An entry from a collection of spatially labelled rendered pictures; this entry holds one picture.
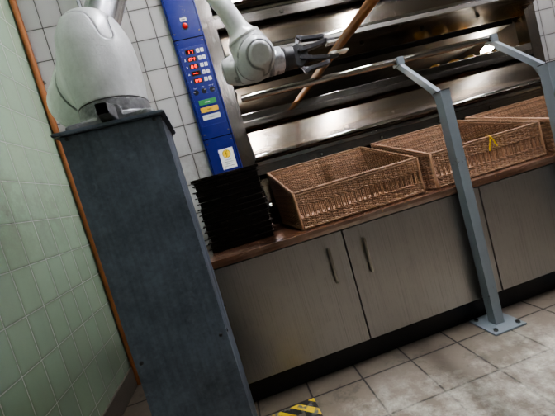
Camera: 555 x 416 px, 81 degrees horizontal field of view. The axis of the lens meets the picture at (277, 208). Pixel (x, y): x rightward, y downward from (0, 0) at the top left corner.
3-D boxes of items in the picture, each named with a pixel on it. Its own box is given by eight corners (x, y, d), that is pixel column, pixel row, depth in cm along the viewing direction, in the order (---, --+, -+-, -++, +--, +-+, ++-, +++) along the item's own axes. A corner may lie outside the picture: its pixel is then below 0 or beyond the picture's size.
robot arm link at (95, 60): (85, 95, 64) (49, -17, 62) (68, 125, 77) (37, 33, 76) (161, 94, 75) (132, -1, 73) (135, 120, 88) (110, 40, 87)
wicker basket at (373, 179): (278, 223, 172) (264, 172, 170) (373, 193, 181) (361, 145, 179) (301, 232, 124) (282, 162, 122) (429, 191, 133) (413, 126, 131)
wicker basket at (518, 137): (380, 191, 180) (367, 144, 178) (467, 165, 189) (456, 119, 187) (437, 190, 132) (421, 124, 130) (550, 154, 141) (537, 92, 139)
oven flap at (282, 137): (255, 162, 171) (244, 130, 176) (540, 84, 195) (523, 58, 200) (255, 159, 167) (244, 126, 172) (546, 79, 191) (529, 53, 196)
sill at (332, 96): (243, 125, 176) (240, 117, 175) (523, 53, 200) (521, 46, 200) (243, 122, 170) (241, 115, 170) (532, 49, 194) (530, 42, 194)
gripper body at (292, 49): (277, 52, 115) (301, 46, 116) (283, 75, 116) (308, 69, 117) (280, 42, 108) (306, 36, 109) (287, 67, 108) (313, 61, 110)
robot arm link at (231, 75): (267, 81, 117) (274, 77, 105) (225, 91, 115) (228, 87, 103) (259, 49, 114) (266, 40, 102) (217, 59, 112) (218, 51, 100)
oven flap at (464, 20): (230, 61, 153) (232, 84, 173) (546, -11, 178) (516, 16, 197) (229, 56, 154) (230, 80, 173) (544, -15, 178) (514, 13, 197)
